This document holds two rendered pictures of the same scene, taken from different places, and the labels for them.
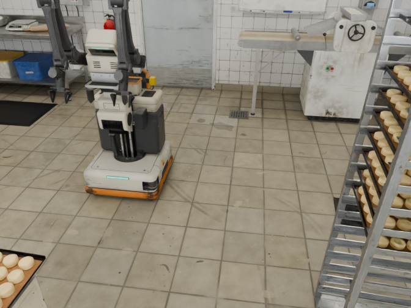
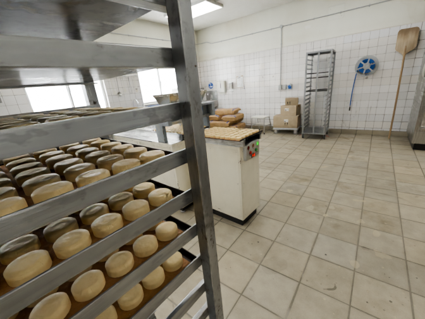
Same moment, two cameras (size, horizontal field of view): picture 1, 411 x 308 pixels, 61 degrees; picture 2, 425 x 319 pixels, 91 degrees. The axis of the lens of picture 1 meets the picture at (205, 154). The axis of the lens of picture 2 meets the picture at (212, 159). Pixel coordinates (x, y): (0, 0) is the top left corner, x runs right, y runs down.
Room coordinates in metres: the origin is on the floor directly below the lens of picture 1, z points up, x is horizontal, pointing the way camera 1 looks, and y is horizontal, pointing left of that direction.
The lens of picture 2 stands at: (1.55, -0.98, 1.36)
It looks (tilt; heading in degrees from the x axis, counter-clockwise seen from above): 19 degrees down; 121
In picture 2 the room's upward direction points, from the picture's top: 5 degrees counter-clockwise
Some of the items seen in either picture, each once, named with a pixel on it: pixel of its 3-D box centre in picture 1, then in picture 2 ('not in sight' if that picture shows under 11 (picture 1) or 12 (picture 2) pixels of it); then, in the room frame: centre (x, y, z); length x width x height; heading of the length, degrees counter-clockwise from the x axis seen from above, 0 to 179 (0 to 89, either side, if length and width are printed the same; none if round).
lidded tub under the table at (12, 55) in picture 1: (5, 64); not in sight; (4.99, 2.89, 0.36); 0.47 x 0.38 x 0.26; 173
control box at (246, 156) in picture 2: not in sight; (251, 149); (0.92, 0.78, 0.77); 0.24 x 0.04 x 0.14; 79
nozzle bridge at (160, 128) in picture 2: not in sight; (184, 120); (0.06, 0.94, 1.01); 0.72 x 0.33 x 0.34; 79
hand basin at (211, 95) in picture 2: not in sight; (210, 99); (-1.97, 5.09, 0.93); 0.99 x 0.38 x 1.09; 173
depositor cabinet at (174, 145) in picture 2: not in sight; (167, 161); (-0.40, 1.03, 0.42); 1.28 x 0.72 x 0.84; 169
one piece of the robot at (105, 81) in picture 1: (107, 88); not in sight; (2.37, 0.70, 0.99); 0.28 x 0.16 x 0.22; 83
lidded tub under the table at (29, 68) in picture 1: (35, 66); not in sight; (4.93, 2.45, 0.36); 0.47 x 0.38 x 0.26; 175
